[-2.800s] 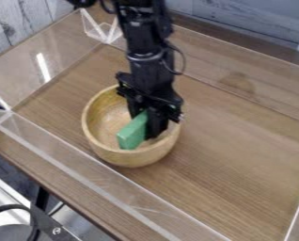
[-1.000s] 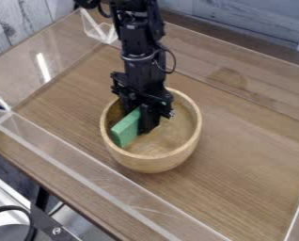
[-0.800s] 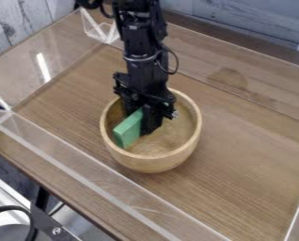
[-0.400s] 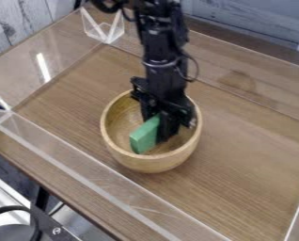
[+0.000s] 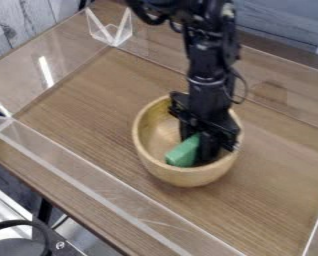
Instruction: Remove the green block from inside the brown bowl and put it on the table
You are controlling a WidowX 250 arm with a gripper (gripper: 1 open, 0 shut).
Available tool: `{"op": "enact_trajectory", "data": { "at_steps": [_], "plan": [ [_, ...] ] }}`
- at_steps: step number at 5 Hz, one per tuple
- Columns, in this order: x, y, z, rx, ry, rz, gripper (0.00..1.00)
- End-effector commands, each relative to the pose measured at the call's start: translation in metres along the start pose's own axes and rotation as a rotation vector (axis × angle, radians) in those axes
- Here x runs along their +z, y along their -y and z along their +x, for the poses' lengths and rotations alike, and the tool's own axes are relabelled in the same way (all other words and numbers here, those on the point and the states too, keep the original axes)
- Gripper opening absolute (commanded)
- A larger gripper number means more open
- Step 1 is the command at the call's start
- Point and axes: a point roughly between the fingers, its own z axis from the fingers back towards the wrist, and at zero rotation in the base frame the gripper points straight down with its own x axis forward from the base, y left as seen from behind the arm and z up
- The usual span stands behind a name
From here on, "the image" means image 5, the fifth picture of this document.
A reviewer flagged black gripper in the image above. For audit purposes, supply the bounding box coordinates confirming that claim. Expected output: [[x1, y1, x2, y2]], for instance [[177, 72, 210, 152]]
[[169, 78, 241, 166]]

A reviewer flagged green rectangular block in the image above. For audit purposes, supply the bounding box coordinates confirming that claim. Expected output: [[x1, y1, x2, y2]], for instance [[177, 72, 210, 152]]
[[165, 134, 200, 168]]

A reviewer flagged brown wooden bowl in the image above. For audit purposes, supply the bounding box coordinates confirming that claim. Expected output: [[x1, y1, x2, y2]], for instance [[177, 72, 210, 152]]
[[132, 96, 245, 188]]

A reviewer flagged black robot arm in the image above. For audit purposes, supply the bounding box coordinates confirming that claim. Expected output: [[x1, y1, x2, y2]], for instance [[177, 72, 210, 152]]
[[126, 0, 242, 168]]

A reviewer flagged black table leg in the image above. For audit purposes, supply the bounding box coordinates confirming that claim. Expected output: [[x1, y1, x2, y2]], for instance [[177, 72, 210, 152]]
[[38, 199, 54, 224]]

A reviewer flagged clear acrylic tray wall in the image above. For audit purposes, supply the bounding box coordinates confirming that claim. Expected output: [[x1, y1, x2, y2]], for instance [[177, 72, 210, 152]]
[[0, 97, 246, 256]]

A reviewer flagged clear acrylic corner bracket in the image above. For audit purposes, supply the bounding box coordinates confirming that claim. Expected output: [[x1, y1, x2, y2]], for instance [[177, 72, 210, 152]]
[[86, 8, 134, 47]]

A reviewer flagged grey metal base plate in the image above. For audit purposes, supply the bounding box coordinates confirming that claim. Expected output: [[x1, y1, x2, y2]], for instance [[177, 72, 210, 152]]
[[31, 220, 87, 256]]

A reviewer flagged black cable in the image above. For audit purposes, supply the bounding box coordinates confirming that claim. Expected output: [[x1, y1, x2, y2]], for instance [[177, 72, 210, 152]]
[[0, 219, 53, 256]]

